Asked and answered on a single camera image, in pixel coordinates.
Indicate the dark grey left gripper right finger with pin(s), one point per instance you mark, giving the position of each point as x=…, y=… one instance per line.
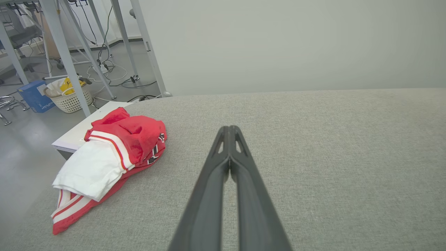
x=256, y=205

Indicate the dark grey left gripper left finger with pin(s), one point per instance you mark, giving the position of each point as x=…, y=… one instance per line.
x=205, y=195

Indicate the red and white shirt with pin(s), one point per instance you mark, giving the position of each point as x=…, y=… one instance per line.
x=136, y=134

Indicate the yellow object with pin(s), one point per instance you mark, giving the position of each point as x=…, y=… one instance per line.
x=68, y=87

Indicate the grey fabric sofa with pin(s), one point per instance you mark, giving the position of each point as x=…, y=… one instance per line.
x=331, y=157

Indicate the low white table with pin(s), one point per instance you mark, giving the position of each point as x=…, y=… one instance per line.
x=75, y=134

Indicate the white woven laundry basket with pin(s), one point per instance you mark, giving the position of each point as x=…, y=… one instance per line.
x=71, y=103

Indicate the white power strip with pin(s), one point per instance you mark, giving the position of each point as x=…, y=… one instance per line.
x=101, y=68

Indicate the blue cardboard box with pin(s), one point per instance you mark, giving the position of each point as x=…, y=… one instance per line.
x=33, y=96

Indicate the chrome chair base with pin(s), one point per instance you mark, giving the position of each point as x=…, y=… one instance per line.
x=12, y=103

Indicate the grey office chair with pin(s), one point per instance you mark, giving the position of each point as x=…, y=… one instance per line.
x=24, y=36

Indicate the grey frame leg with bracket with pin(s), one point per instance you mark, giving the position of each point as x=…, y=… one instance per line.
x=150, y=48

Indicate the thin grey metal frame leg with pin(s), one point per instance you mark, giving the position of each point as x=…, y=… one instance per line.
x=123, y=35

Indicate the slanted grey metal frame brace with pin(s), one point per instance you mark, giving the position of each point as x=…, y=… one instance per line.
x=85, y=48

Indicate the wide grey metal frame leg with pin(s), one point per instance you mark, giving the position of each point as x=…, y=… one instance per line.
x=62, y=48

